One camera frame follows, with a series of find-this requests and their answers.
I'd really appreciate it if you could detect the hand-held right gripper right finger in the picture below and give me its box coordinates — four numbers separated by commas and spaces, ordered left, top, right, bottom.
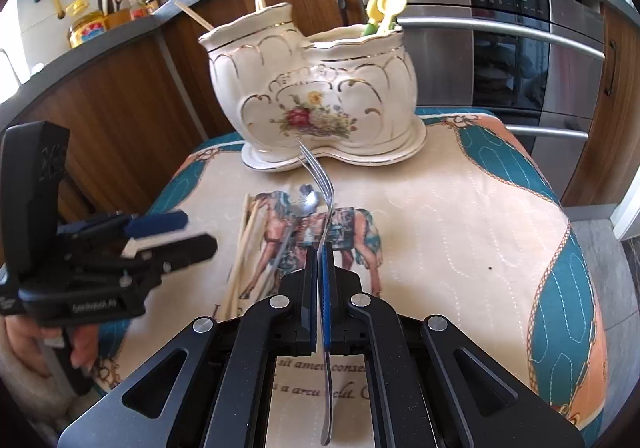
320, 243, 586, 448

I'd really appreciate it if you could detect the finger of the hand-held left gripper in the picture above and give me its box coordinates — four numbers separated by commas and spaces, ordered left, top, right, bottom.
65, 234, 219, 289
57, 210, 189, 249

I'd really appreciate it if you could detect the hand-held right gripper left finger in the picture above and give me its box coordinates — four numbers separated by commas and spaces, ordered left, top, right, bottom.
57, 248, 321, 448

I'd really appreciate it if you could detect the silver fork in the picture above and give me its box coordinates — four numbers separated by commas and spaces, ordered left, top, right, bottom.
298, 140, 337, 446

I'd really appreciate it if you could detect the silver spoon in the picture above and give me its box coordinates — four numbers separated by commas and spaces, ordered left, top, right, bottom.
270, 182, 325, 279

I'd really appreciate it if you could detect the white floral ceramic utensil holder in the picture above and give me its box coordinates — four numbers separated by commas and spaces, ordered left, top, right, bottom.
198, 2, 418, 156

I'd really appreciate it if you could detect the yellow plastic utensil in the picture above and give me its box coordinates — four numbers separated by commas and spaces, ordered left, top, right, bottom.
366, 0, 408, 36

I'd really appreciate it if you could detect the person's left forearm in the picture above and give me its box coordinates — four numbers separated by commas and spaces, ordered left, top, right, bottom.
0, 343, 76, 434

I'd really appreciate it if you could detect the person's left hand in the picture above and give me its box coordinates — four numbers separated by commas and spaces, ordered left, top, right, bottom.
2, 315, 101, 371

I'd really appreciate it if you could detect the printed quilted mat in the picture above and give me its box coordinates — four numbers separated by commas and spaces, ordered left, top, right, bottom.
95, 110, 608, 448

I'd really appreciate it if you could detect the white ceramic saucer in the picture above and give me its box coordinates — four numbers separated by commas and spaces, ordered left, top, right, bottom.
241, 120, 427, 173

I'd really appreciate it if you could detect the grey speckled countertop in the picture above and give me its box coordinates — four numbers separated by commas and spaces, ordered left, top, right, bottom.
0, 0, 640, 113

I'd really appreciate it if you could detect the yellow cooking oil bottle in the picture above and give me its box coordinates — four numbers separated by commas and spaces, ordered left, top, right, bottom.
67, 0, 108, 48

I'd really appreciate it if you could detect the wooden knife block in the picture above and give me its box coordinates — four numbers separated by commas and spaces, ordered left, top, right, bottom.
97, 0, 132, 28

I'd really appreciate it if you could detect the stainless steel built-in oven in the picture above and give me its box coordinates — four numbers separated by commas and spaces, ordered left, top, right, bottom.
356, 0, 608, 169

